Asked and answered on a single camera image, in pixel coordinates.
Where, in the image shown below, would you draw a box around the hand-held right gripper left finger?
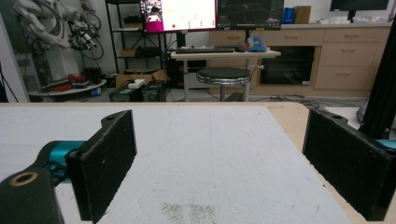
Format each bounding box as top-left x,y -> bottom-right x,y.
33,109 -> 138,224

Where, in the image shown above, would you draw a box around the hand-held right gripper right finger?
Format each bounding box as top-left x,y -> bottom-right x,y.
302,109 -> 396,222

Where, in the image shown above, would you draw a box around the black equipment case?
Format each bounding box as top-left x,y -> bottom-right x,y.
109,81 -> 167,103

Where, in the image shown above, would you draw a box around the round white platform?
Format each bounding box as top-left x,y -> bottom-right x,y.
27,78 -> 107,97

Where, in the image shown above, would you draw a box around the cardboard box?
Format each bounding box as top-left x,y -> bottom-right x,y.
115,68 -> 170,90

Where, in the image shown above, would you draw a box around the white mat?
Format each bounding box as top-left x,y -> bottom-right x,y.
0,105 -> 353,224

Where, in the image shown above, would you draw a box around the wooden drawer cabinet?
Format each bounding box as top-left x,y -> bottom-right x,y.
208,22 -> 392,97

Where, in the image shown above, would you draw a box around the black metal shelf rack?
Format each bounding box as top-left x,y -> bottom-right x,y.
105,0 -> 169,76

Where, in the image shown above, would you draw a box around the round black stool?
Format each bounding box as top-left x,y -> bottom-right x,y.
195,66 -> 252,103

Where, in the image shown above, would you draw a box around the brown paper bag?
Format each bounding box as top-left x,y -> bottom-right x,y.
294,5 -> 312,25

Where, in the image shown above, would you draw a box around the black keyboard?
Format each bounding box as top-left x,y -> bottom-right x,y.
175,47 -> 235,55

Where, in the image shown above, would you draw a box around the blue box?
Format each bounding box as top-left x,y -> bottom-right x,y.
282,7 -> 295,25

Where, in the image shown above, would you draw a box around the small wooden desk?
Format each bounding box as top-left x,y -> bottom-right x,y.
169,49 -> 282,103

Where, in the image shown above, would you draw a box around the bright computer monitor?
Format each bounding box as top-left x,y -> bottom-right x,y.
139,0 -> 219,35

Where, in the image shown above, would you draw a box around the dark computer monitor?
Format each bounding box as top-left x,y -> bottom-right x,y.
216,0 -> 285,32

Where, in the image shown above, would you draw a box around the black stand post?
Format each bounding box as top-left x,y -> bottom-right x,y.
361,12 -> 396,140

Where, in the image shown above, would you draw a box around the floor cables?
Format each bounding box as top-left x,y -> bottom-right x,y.
248,94 -> 368,110

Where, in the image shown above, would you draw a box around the dark wall monitor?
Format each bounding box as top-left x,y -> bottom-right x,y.
330,0 -> 390,12

